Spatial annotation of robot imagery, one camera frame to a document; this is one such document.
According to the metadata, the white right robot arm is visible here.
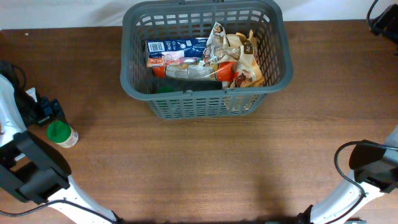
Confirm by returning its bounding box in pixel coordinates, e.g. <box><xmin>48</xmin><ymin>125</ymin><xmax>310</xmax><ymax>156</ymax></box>
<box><xmin>293</xmin><ymin>129</ymin><xmax>397</xmax><ymax>224</ymax></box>

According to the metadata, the beige coffee pouch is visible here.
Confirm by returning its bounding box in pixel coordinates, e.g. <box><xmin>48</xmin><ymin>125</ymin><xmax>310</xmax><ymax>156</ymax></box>
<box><xmin>222</xmin><ymin>30</ymin><xmax>264</xmax><ymax>90</ymax></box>

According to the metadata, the orange spaghetti pack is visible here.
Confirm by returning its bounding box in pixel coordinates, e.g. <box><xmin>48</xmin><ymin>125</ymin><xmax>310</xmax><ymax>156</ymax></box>
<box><xmin>152</xmin><ymin>62</ymin><xmax>238</xmax><ymax>82</ymax></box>

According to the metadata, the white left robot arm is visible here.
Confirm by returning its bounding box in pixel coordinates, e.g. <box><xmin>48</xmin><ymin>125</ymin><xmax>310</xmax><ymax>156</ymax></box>
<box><xmin>1</xmin><ymin>77</ymin><xmax>122</xmax><ymax>223</ymax></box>

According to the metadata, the grey plastic basket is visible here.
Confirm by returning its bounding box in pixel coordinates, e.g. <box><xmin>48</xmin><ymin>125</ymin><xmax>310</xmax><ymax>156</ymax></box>
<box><xmin>120</xmin><ymin>0</ymin><xmax>293</xmax><ymax>119</ymax></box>

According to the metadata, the green white cup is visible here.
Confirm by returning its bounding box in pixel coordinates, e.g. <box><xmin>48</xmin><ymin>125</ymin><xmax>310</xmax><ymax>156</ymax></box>
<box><xmin>46</xmin><ymin>121</ymin><xmax>79</xmax><ymax>148</ymax></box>

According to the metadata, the beige brown snack pouch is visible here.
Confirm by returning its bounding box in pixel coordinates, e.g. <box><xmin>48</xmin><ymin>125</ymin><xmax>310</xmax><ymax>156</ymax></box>
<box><xmin>198</xmin><ymin>22</ymin><xmax>254</xmax><ymax>67</ymax></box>

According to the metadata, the blue tissue pack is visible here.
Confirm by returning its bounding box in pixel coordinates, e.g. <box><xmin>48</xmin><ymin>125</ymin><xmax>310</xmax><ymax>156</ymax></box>
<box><xmin>145</xmin><ymin>37</ymin><xmax>208</xmax><ymax>67</ymax></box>

